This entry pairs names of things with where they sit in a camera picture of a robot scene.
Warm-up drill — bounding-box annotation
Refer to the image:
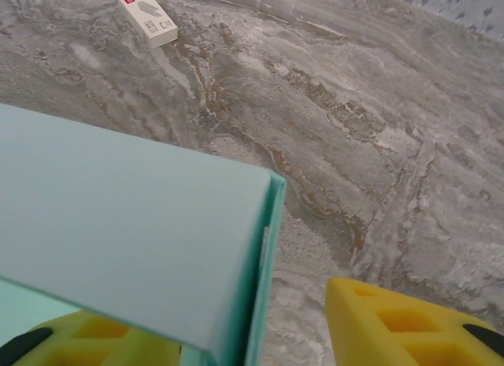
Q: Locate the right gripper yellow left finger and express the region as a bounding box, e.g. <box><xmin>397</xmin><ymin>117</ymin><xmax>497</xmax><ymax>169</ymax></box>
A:
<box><xmin>9</xmin><ymin>309</ymin><xmax>184</xmax><ymax>366</ymax></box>

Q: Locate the small white box red label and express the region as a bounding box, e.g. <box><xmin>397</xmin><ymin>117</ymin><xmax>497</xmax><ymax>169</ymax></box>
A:
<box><xmin>117</xmin><ymin>0</ymin><xmax>179</xmax><ymax>50</ymax></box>

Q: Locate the light blue paper box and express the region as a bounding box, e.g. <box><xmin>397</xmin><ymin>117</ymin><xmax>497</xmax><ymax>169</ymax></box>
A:
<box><xmin>0</xmin><ymin>102</ymin><xmax>287</xmax><ymax>366</ymax></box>

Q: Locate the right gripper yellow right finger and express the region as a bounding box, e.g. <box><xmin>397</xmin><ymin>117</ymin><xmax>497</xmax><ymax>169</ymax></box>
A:
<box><xmin>324</xmin><ymin>277</ymin><xmax>504</xmax><ymax>366</ymax></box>

